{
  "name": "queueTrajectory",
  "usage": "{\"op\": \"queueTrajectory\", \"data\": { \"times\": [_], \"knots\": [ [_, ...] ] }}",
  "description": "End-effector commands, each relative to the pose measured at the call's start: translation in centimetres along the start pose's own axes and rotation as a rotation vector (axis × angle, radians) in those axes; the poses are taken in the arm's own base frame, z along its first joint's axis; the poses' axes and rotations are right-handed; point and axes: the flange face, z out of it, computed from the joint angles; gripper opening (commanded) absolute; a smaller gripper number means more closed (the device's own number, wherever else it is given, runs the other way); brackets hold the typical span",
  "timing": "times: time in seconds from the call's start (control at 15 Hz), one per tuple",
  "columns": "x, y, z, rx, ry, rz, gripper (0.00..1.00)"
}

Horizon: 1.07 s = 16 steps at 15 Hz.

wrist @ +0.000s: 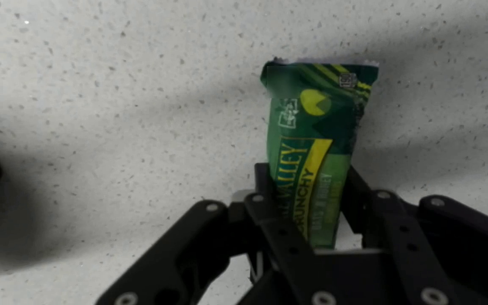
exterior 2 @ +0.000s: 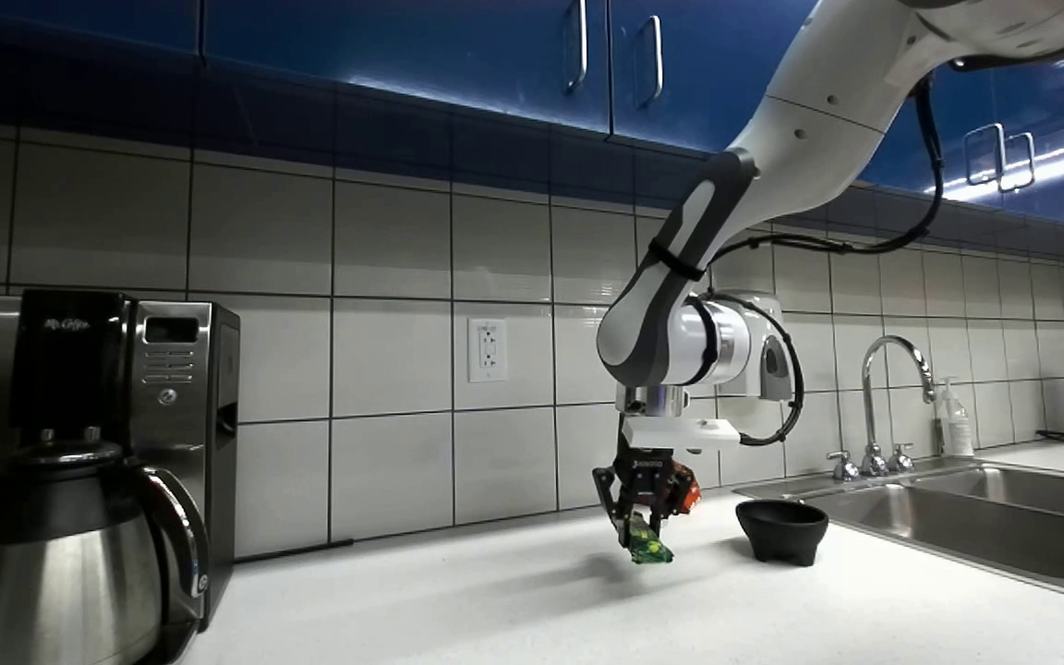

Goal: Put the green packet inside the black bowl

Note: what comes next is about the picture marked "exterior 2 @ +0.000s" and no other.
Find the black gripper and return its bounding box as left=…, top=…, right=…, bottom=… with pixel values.
left=591, top=439, right=687, bottom=549

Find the green packet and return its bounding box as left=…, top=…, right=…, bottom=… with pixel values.
left=620, top=502, right=681, bottom=567

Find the black bowl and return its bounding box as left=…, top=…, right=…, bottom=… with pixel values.
left=733, top=493, right=830, bottom=567

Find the chrome sink faucet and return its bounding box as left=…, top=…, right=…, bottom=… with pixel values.
left=857, top=331, right=946, bottom=478

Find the clear soap pump bottle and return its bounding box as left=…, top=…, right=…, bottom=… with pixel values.
left=936, top=380, right=978, bottom=464

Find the stainless steel double sink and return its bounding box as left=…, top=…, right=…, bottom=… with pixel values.
left=788, top=458, right=1064, bottom=604

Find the blue cabinet door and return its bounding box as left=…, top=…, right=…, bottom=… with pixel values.
left=608, top=0, right=820, bottom=157
left=198, top=0, right=618, bottom=135

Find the black steel coffee maker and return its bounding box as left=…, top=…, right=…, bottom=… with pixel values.
left=0, top=286, right=245, bottom=600

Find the steel coffee carafe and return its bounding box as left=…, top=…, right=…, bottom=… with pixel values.
left=0, top=444, right=216, bottom=665

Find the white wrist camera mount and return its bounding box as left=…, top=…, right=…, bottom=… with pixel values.
left=620, top=380, right=745, bottom=458

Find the white wall soap dispenser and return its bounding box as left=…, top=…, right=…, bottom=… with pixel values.
left=745, top=292, right=798, bottom=402

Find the white wall power outlet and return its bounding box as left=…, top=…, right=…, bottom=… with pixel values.
left=464, top=315, right=512, bottom=386

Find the silver cabinet door handle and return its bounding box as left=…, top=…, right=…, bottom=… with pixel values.
left=1015, top=125, right=1043, bottom=195
left=987, top=116, right=1012, bottom=195
left=642, top=9, right=669, bottom=114
left=563, top=0, right=595, bottom=98

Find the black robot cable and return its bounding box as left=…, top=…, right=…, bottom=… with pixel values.
left=701, top=68, right=948, bottom=451

